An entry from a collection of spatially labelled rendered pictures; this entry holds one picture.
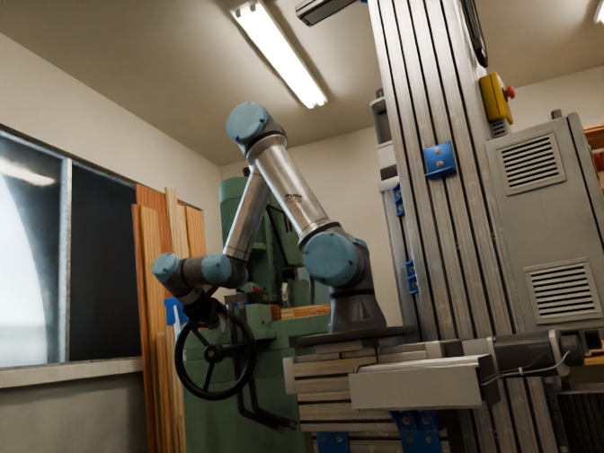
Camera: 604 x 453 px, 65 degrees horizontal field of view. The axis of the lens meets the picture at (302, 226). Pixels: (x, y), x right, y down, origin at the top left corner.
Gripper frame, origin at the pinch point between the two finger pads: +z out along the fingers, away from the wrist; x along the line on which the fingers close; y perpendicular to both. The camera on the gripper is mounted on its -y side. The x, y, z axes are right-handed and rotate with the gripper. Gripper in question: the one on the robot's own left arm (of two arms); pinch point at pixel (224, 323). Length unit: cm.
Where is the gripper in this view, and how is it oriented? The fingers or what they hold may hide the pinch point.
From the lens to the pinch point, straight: 152.3
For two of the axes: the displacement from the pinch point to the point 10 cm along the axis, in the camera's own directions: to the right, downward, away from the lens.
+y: -0.8, 7.5, -6.6
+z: 3.3, 6.4, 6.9
